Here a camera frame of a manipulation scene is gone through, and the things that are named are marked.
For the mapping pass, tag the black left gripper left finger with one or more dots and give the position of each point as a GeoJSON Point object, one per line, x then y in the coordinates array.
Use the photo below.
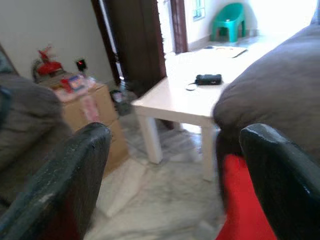
{"type": "Point", "coordinates": [57, 190]}

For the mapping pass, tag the colourful printed package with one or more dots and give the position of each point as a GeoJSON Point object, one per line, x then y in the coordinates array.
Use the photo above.
{"type": "Point", "coordinates": [74, 83]}

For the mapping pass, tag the white floor mat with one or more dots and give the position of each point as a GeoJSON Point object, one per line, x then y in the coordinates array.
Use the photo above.
{"type": "Point", "coordinates": [221, 51]}

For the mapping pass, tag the dark wooden door frame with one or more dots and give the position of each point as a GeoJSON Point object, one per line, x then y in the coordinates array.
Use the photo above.
{"type": "Point", "coordinates": [179, 25]}

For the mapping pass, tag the black device with red light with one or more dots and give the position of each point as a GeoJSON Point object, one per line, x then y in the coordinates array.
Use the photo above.
{"type": "Point", "coordinates": [81, 64]}

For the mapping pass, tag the red pillow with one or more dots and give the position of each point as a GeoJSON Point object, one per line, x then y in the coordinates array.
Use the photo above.
{"type": "Point", "coordinates": [240, 205]}

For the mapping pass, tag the white side table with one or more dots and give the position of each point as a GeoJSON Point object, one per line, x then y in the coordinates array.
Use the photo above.
{"type": "Point", "coordinates": [175, 100]}

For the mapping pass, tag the plain cardboard box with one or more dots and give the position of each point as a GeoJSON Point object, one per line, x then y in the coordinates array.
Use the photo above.
{"type": "Point", "coordinates": [117, 147]}

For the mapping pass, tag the cardboard box with fragile tape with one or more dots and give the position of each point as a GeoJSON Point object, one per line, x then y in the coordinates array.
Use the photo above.
{"type": "Point", "coordinates": [75, 112]}

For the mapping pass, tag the dark wooden door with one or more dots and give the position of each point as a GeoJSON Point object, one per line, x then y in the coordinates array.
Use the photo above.
{"type": "Point", "coordinates": [137, 40]}

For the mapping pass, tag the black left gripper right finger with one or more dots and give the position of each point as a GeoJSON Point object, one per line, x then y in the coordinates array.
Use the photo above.
{"type": "Point", "coordinates": [287, 190]}

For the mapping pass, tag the red fire extinguisher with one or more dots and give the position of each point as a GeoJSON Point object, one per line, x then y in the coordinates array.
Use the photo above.
{"type": "Point", "coordinates": [48, 65]}

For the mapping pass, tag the dark object on floor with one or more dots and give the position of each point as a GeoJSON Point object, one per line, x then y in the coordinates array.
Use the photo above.
{"type": "Point", "coordinates": [121, 101]}

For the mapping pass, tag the pink patterned cloth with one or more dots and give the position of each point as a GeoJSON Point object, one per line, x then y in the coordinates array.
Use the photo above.
{"type": "Point", "coordinates": [89, 110]}

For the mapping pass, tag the green plastic chair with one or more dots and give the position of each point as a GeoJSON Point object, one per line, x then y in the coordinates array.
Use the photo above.
{"type": "Point", "coordinates": [228, 22]}

